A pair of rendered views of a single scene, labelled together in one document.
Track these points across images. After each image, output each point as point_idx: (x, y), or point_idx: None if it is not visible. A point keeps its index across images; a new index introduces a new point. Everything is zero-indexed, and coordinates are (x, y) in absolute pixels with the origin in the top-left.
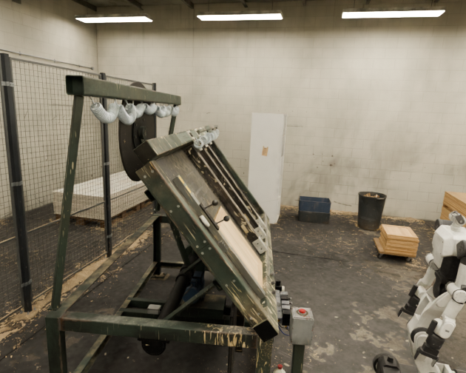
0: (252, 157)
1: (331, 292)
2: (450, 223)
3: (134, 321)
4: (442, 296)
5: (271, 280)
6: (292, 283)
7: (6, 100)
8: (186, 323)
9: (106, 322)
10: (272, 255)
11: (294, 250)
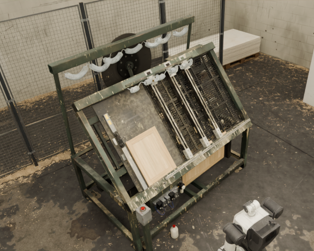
0: None
1: (288, 198)
2: (270, 205)
3: (93, 174)
4: (237, 247)
5: (169, 180)
6: (267, 177)
7: (84, 29)
8: (108, 185)
9: (84, 169)
10: (281, 146)
11: (309, 148)
